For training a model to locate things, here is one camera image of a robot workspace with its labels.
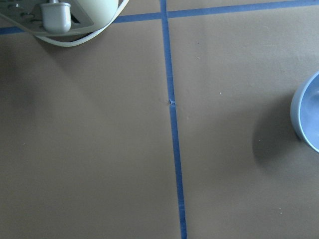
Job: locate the blue bowl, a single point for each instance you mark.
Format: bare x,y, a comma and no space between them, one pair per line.
304,112

